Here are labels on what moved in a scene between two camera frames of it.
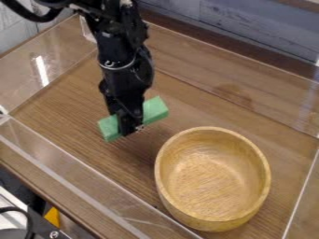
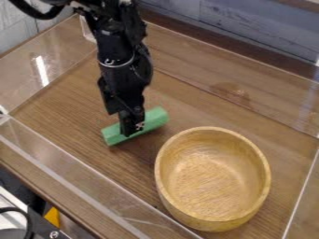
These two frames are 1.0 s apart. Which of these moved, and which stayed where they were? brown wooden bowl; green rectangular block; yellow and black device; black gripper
Moved: green rectangular block
Stayed: black gripper; brown wooden bowl; yellow and black device
